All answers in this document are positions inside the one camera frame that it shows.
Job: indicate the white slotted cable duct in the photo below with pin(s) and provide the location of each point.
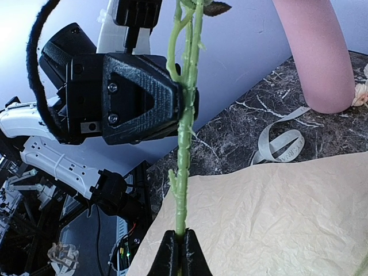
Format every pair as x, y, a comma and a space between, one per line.
128, 238

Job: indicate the pink ceramic vase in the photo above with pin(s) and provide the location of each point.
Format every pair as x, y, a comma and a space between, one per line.
320, 53

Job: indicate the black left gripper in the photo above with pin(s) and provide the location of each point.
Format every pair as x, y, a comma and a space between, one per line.
138, 97

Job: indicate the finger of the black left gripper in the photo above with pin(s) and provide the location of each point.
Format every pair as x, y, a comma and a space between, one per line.
172, 129

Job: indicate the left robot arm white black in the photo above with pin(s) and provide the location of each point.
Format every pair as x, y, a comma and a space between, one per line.
27, 129

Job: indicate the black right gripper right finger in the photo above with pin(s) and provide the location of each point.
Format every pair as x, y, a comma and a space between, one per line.
191, 258

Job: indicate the beige kraft wrapping paper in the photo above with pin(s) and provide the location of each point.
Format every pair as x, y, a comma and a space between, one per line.
307, 218

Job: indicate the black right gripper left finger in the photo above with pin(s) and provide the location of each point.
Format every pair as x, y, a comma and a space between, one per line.
166, 261

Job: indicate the beige ribbon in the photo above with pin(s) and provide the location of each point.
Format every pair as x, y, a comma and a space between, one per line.
285, 147

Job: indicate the white rose flower stem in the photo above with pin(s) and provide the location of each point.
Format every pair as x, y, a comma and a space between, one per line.
188, 15

